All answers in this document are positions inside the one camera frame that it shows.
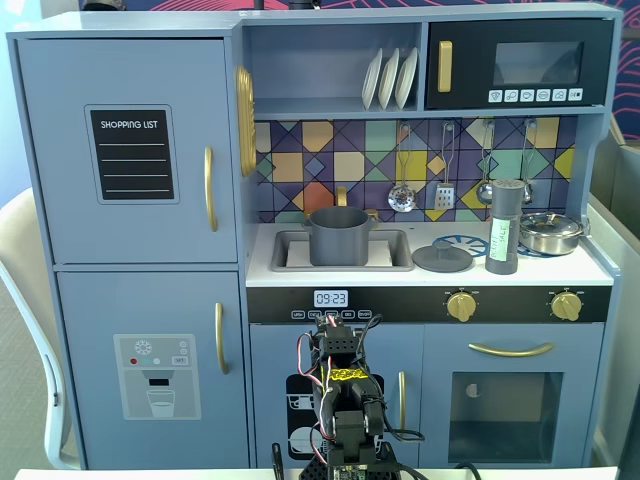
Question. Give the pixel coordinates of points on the white plate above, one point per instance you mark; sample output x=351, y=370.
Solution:
x=389, y=82
x=406, y=80
x=371, y=82

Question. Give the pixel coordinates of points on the gray salt shaker with label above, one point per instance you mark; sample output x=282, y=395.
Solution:
x=504, y=225

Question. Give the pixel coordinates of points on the white chair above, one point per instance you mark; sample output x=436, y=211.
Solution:
x=20, y=240

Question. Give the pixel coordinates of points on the fridge door with dispenser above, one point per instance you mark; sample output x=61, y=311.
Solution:
x=100, y=310

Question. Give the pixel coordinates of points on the black toy microwave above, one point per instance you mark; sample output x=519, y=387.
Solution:
x=470, y=65

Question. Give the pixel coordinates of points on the robot controller board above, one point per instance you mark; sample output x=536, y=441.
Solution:
x=347, y=472

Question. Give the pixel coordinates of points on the metal serving spoon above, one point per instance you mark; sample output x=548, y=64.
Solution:
x=527, y=192

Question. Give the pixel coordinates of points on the gray plastic pot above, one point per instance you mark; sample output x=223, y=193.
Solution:
x=337, y=240

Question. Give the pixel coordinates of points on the metal skimmer spoon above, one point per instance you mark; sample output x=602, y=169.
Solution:
x=402, y=199

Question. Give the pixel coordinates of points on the metal slotted spatula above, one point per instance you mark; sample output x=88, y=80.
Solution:
x=444, y=197

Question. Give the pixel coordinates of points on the metal ladle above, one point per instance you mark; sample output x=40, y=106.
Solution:
x=483, y=192

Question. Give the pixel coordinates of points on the oven door with window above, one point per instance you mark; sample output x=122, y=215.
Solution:
x=440, y=400

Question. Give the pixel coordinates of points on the dishwasher door with print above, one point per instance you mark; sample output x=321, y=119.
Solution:
x=270, y=350

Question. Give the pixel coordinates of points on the black shopping list board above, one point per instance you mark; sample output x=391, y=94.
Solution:
x=132, y=155

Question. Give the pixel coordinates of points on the fridge door with shopping list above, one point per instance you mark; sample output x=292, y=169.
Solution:
x=60, y=225

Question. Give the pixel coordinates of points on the black and red robot base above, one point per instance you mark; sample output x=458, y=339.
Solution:
x=320, y=467

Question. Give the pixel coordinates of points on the desk partition panel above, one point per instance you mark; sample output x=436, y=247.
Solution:
x=615, y=200

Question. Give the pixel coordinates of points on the black table clamp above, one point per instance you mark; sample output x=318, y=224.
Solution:
x=277, y=462

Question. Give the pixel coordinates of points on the stainless steel pot with lid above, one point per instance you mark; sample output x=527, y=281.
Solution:
x=550, y=232

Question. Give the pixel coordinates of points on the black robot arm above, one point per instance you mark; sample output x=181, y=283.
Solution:
x=350, y=400

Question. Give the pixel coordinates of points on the blue toy kitchen unit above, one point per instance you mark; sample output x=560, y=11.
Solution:
x=330, y=75

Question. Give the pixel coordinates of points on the gold stove knob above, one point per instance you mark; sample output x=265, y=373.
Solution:
x=566, y=306
x=461, y=306

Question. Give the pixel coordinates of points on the digital clock display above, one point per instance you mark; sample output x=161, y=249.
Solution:
x=331, y=299

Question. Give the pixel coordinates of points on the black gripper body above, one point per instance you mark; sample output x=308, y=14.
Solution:
x=334, y=324

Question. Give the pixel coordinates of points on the gold toy faucet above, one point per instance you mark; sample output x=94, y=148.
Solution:
x=341, y=196

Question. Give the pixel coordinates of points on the black stove control panel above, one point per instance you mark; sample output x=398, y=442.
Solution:
x=400, y=305

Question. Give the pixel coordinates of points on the gray pot lid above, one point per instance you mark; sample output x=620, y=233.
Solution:
x=442, y=259

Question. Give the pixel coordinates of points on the gray sink basin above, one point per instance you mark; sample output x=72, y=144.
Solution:
x=400, y=250

